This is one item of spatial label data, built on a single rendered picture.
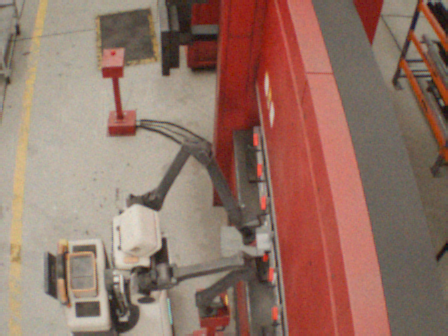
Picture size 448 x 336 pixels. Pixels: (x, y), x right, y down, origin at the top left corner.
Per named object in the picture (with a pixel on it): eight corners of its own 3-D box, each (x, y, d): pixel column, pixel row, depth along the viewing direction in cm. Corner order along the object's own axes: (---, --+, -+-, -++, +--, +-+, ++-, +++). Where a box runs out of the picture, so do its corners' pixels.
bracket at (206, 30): (191, 32, 366) (191, 25, 361) (228, 32, 368) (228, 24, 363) (192, 72, 343) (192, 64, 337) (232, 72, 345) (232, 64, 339)
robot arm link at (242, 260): (249, 244, 246) (252, 263, 240) (255, 258, 257) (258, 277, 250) (153, 264, 252) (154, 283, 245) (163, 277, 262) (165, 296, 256)
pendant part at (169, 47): (157, 30, 352) (156, -13, 323) (175, 28, 353) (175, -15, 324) (161, 76, 326) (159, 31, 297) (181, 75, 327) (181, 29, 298)
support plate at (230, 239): (219, 227, 296) (219, 226, 295) (268, 226, 298) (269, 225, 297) (221, 257, 285) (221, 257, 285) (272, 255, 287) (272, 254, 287)
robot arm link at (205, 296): (245, 253, 252) (248, 273, 245) (255, 255, 255) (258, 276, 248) (191, 291, 277) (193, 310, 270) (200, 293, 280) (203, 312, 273)
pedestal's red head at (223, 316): (195, 296, 306) (195, 284, 292) (224, 294, 308) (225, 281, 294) (200, 328, 295) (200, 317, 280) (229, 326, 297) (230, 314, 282)
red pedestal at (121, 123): (107, 118, 468) (97, 46, 401) (136, 117, 470) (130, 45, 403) (106, 137, 456) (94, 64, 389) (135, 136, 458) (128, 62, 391)
